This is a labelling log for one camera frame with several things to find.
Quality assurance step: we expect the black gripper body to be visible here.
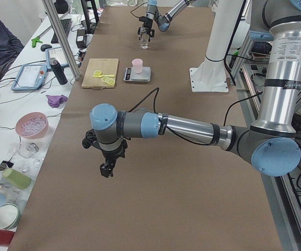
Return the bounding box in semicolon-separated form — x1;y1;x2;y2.
137;16;155;39
82;129;128;167

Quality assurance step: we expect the pink paper cup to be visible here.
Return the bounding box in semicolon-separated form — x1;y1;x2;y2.
132;58;143;74

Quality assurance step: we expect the digital kitchen scale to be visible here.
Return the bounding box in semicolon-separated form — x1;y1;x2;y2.
123;66;151;83

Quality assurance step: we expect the green cup lying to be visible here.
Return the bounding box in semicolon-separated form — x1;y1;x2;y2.
2;168;31;190

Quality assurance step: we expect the wooden cutting board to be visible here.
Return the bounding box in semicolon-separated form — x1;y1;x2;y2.
81;59;119;89

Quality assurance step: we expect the lemon slice lowest of three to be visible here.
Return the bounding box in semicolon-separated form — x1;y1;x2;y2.
106;79;115;86

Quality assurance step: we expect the lemon slice near knife tip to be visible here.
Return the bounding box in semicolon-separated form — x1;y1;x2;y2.
93;70;102;76

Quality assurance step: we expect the yellow plastic knife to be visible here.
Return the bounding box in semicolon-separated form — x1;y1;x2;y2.
92;74;115;78

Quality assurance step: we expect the clear glass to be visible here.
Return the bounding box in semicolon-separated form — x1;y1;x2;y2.
15;142;39;158

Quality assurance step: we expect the purple cloth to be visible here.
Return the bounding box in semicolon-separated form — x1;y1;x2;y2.
46;95;68;108

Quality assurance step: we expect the black keyboard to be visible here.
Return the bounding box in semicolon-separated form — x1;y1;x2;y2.
50;18;73;44

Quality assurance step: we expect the pink bowl with ice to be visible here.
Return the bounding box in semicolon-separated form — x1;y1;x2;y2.
15;112;49;139

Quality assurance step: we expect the blue teach pendant far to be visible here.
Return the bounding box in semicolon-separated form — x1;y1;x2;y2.
45;47;69;70

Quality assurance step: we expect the blue teach pendant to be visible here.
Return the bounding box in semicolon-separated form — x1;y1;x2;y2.
11;64;48;92
45;47;69;70

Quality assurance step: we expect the black thermos bottle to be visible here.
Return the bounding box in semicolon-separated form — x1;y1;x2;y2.
50;58;68;85

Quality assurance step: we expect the white green rimmed bowl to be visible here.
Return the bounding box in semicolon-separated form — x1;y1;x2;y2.
0;203;20;230

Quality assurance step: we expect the blue teach pendant near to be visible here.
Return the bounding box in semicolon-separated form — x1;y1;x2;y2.
11;64;48;92

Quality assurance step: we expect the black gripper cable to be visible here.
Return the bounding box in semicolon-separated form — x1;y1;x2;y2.
128;87;265;147

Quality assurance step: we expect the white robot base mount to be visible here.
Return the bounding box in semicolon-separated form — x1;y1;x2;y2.
189;1;249;93

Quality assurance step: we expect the aluminium frame post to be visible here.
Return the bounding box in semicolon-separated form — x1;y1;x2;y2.
42;0;81;80

